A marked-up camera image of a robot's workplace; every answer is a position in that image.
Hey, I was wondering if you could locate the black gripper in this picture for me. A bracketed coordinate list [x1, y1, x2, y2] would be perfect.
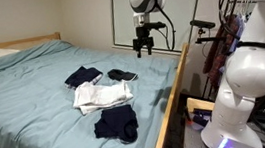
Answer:
[130, 23, 157, 60]

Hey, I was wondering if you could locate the white cloth garment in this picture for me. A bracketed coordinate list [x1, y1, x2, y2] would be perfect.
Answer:
[69, 76, 135, 117]

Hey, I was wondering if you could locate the small black garment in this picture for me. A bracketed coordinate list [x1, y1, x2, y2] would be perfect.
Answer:
[106, 65, 139, 85]

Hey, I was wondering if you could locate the navy garment with white trim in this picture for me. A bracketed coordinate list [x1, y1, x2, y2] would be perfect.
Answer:
[62, 63, 106, 91]

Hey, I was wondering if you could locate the red plaid hanging shirt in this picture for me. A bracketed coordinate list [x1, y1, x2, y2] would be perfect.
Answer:
[196, 13, 252, 84]

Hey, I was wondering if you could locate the light wooden box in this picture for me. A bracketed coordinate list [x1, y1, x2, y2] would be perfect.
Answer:
[185, 94, 217, 116]

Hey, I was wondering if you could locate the large navy garment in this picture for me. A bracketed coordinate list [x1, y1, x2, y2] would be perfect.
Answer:
[91, 103, 141, 148]

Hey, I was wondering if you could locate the blue hanging shirt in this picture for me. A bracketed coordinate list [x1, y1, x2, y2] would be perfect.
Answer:
[231, 13, 249, 41]

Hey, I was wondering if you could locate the light blue bedspread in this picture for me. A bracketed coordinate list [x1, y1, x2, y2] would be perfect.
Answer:
[0, 25, 191, 148]

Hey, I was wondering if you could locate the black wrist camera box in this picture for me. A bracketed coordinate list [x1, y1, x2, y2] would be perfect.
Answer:
[142, 20, 168, 33]

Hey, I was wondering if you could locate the white framed wall panel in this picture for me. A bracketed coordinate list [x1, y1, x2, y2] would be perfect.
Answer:
[108, 0, 210, 61]

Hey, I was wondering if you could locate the wooden bed frame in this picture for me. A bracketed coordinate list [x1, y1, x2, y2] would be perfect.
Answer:
[0, 17, 202, 148]

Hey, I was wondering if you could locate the black camera on stand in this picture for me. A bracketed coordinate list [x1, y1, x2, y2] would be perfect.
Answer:
[189, 16, 220, 47]

